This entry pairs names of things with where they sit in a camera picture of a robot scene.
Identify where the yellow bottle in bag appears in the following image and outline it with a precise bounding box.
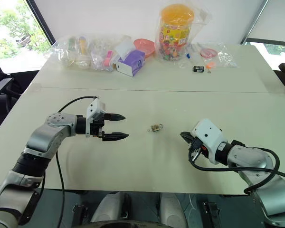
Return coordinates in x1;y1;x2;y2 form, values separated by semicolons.
77;35;91;68

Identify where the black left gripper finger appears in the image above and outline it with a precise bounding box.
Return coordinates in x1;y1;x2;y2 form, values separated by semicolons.
102;132;130;143
104;113;126;123

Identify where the purple and white tissue box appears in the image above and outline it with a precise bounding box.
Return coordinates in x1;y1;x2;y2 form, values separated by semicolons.
115;40;146;78

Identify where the pink item in bag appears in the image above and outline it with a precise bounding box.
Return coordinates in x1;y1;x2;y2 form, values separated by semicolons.
103;50;114;67

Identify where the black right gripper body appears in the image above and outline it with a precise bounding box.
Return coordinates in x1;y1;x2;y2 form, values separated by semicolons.
187;136;209;162

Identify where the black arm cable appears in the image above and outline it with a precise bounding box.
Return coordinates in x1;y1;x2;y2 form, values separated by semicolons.
56;95;100;228
188;147;285;196

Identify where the clear plastic bag of bottles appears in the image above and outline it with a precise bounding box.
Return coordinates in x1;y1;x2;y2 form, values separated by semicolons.
43;34;134;72

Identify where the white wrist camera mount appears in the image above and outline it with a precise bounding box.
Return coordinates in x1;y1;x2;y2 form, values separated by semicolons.
191;118;229;165
85;98;107;138

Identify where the black floor bracket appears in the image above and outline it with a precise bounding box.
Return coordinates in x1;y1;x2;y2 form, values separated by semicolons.
71;203;89;219
201;201;221;228

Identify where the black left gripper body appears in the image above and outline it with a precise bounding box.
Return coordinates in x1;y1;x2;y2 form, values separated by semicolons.
90;113;111;141

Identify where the clear plastic bag around jar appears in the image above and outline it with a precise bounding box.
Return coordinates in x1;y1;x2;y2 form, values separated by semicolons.
153;2;214;63

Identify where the toy jar with orange lid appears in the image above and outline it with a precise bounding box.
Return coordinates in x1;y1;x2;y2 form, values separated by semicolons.
158;3;195;61

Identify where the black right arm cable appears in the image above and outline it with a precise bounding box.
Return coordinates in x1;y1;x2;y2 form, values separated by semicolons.
188;147;285;196

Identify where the dark rounded robot body edge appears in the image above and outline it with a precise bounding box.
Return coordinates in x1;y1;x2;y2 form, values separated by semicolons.
94;220;163;228

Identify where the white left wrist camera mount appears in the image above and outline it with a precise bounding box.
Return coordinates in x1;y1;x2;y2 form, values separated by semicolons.
85;98;107;138

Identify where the black office chair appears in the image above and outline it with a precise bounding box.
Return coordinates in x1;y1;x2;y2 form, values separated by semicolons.
0;48;23;141

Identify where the white robot leg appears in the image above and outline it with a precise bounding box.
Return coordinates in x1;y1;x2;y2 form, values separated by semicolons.
89;191;132;224
159;192;189;228

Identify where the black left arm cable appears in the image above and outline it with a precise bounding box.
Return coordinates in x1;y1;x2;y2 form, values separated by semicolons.
56;95;100;228

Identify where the pink plastic bowl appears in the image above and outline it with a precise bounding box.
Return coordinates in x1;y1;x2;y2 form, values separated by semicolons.
133;38;156;58

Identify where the pink plate in plastic bag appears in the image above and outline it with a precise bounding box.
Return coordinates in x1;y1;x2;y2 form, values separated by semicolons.
192;42;239;69

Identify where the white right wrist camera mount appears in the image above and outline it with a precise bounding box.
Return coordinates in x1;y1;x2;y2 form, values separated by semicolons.
191;118;229;165

